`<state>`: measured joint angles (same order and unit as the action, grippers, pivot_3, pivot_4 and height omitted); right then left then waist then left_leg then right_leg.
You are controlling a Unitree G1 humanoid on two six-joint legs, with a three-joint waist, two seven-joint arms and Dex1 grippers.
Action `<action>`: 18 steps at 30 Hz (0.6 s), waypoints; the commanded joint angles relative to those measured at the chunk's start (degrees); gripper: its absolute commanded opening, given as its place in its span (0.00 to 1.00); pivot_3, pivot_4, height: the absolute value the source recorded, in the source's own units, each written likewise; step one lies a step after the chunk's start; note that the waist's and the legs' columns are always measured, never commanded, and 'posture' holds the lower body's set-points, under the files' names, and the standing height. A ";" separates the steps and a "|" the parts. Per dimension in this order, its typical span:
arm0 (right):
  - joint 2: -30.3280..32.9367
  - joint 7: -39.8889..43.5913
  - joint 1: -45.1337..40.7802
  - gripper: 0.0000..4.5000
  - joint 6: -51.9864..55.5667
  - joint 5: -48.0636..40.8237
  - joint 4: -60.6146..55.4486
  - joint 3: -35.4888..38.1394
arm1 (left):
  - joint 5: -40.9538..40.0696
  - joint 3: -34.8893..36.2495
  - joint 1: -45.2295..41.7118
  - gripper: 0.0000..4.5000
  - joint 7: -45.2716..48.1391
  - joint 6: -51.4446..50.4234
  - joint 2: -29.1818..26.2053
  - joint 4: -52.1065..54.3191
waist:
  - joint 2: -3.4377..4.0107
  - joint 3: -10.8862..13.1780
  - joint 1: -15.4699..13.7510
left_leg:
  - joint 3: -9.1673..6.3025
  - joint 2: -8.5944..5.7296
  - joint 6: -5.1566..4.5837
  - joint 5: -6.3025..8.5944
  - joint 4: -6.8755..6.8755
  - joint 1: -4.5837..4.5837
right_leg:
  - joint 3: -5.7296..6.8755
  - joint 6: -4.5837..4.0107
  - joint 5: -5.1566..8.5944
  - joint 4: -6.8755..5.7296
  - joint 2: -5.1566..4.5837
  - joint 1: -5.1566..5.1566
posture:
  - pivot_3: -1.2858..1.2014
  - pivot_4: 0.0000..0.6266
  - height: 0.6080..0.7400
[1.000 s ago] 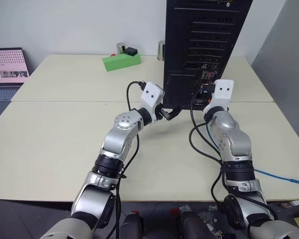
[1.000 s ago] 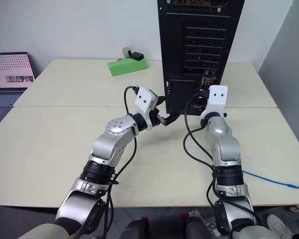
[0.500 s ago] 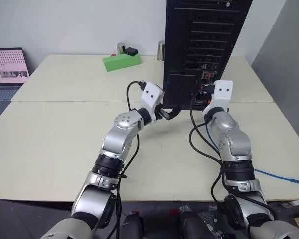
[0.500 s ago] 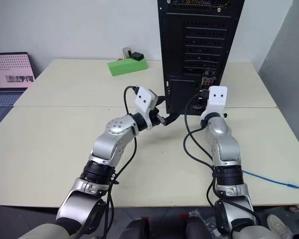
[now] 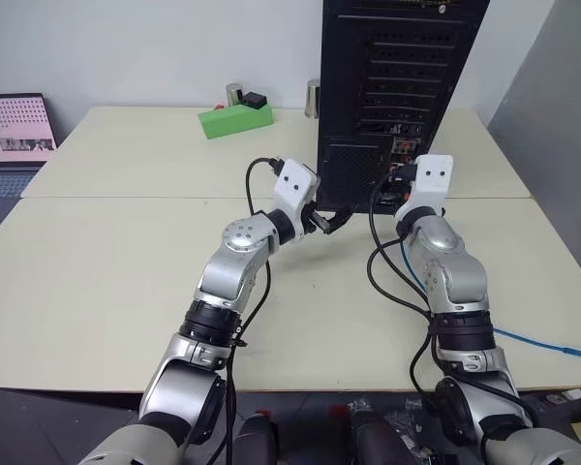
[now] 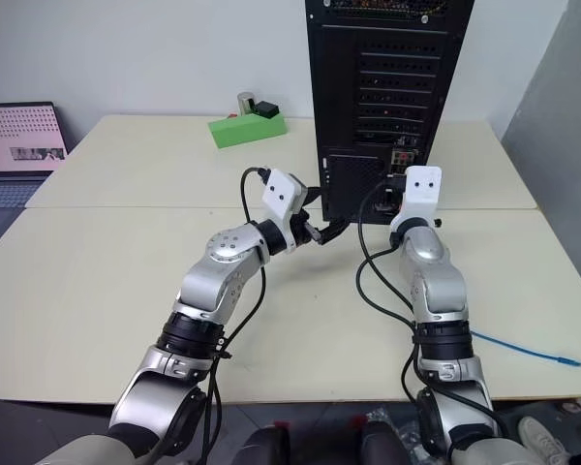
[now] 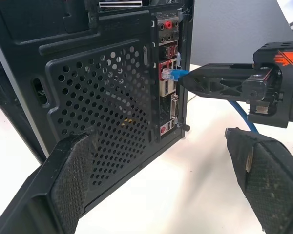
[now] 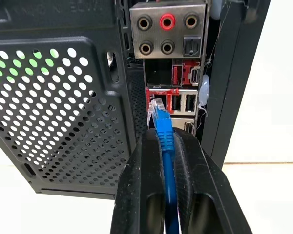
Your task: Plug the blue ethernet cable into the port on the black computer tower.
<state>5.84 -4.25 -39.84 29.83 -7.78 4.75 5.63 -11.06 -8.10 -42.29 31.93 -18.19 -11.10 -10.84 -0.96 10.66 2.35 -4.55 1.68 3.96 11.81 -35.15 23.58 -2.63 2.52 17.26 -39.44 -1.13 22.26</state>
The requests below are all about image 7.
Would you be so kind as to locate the black computer tower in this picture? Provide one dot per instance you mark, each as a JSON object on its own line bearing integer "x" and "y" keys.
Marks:
{"x": 92, "y": 85}

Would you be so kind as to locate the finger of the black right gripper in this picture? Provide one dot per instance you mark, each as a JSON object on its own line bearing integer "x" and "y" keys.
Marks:
{"x": 210, "y": 85}

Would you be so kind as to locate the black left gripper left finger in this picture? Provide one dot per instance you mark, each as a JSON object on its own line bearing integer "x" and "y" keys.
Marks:
{"x": 51, "y": 185}

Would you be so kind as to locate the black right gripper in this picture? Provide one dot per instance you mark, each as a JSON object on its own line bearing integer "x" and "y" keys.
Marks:
{"x": 291, "y": 85}

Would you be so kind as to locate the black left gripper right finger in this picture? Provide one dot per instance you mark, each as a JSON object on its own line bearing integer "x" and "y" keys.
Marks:
{"x": 271, "y": 180}

